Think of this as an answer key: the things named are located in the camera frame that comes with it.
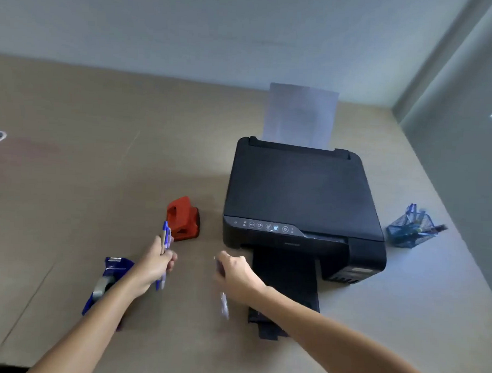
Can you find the person's right hand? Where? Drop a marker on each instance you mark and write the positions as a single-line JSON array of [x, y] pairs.
[[236, 275]]

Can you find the person's left hand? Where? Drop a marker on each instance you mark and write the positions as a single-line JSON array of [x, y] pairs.
[[151, 265]]

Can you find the person's left fingers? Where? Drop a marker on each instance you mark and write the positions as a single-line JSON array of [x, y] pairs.
[[169, 261]]

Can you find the person's right fingers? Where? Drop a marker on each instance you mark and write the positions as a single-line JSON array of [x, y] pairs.
[[222, 268]]

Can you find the blue ballpoint pen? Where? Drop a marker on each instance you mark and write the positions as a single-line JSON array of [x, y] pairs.
[[162, 245], [166, 250]]

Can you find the clear ballpoint pen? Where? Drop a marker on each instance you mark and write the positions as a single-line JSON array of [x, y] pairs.
[[223, 297]]

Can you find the person's right forearm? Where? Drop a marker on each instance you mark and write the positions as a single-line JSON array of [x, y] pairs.
[[336, 347]]

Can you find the person's left forearm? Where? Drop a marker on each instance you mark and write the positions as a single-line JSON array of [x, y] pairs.
[[85, 332]]

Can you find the red hole punch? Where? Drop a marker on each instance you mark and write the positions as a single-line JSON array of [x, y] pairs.
[[182, 219]]

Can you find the blue tape dispenser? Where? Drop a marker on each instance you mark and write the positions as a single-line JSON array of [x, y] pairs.
[[105, 282]]

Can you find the black inkjet printer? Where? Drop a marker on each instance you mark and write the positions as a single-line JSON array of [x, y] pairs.
[[306, 211]]

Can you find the white paper sheet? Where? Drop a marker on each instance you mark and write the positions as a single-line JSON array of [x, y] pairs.
[[300, 115]]

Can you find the blue mesh pen holder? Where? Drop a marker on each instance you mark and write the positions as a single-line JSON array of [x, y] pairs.
[[411, 232]]

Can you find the blue pen in holder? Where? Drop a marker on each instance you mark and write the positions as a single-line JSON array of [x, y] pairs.
[[411, 214]]

